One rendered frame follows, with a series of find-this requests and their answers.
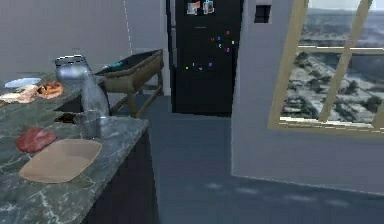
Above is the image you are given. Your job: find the pale vanilla donut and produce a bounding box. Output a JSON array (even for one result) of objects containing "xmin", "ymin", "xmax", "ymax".
[{"xmin": 0, "ymin": 84, "xmax": 39, "ymax": 105}]

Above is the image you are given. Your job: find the black fridge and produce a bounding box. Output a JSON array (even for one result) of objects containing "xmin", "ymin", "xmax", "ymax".
[{"xmin": 166, "ymin": 0, "xmax": 245, "ymax": 118}]

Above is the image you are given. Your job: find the wooden table with black top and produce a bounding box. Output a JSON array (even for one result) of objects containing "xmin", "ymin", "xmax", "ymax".
[{"xmin": 94, "ymin": 48, "xmax": 165, "ymax": 119}]

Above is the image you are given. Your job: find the green marble kitchen counter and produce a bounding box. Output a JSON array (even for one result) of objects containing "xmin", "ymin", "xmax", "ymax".
[{"xmin": 0, "ymin": 71, "xmax": 160, "ymax": 224}]

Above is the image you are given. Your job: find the clear drinking glass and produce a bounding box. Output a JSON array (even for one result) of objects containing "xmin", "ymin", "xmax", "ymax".
[{"xmin": 73, "ymin": 110, "xmax": 103, "ymax": 140}]

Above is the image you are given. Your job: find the silver metal pot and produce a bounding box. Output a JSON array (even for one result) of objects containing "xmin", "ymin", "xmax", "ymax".
[{"xmin": 54, "ymin": 54, "xmax": 93, "ymax": 83}]

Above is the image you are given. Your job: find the beige cutting board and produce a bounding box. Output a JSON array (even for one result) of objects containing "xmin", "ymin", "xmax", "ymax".
[{"xmin": 18, "ymin": 138, "xmax": 103, "ymax": 184}]

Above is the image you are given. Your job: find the wooden framed window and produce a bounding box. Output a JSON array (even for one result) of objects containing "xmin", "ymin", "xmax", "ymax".
[{"xmin": 267, "ymin": 0, "xmax": 384, "ymax": 138}]

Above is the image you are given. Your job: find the orange glazed donut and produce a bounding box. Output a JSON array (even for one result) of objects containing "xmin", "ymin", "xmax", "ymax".
[{"xmin": 35, "ymin": 82, "xmax": 64, "ymax": 100}]

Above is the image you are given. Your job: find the red raw meat piece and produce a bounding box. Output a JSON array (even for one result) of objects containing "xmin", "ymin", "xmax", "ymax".
[{"xmin": 15, "ymin": 127, "xmax": 58, "ymax": 154}]

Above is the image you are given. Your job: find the pale blue plate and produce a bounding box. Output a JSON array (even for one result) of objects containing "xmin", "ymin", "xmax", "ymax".
[{"xmin": 4, "ymin": 77, "xmax": 42, "ymax": 89}]

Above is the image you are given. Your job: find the grey fridge handle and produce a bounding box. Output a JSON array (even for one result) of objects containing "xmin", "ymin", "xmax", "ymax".
[{"xmin": 169, "ymin": 0, "xmax": 178, "ymax": 69}]

